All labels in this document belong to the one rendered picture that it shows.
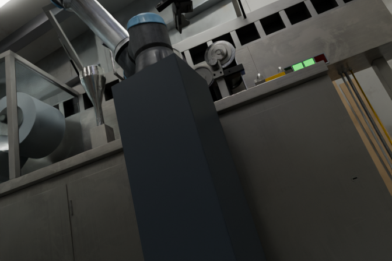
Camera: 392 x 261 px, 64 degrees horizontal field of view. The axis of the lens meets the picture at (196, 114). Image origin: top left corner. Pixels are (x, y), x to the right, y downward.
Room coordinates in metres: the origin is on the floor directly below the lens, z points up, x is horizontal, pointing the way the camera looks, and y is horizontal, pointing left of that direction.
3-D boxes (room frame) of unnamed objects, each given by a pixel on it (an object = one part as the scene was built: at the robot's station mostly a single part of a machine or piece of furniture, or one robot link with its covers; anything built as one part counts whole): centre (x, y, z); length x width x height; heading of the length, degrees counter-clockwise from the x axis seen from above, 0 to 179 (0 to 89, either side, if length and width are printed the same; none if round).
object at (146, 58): (0.78, 0.07, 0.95); 0.15 x 0.15 x 0.10
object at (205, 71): (1.42, -0.09, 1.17); 0.26 x 0.12 x 0.12; 170
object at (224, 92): (1.24, -0.15, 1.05); 0.06 x 0.05 x 0.31; 170
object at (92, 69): (1.51, 0.50, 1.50); 0.14 x 0.14 x 0.06
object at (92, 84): (1.51, 0.50, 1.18); 0.14 x 0.14 x 0.57
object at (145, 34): (0.78, 0.07, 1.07); 0.13 x 0.12 x 0.14; 24
